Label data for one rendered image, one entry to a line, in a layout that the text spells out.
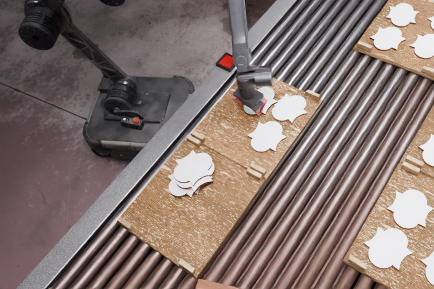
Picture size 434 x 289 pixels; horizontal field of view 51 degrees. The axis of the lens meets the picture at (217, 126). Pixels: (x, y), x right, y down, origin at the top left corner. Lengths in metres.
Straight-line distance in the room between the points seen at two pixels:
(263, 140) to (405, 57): 0.70
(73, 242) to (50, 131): 1.63
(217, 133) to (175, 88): 1.13
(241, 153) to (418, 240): 0.64
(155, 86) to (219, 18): 0.95
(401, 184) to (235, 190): 0.56
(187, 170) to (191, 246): 0.26
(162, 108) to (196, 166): 1.16
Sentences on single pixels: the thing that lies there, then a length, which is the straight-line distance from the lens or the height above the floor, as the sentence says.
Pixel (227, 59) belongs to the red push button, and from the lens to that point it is 1.98.
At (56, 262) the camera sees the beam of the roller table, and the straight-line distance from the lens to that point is 1.69.
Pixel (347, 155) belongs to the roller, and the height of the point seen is 0.92.
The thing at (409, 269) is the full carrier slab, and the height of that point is 0.94.
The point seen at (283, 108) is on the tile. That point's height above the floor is 0.95.
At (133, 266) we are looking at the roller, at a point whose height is 0.91.
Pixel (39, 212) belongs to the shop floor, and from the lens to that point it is 2.93.
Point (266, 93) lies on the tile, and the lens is 1.81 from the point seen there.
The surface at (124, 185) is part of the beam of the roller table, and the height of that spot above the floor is 0.92.
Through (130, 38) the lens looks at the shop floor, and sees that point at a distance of 3.59.
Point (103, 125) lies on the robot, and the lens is 2.79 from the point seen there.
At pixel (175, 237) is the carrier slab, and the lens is 1.57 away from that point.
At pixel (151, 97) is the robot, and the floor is 0.26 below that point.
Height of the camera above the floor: 2.36
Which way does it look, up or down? 54 degrees down
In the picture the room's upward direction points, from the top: 11 degrees counter-clockwise
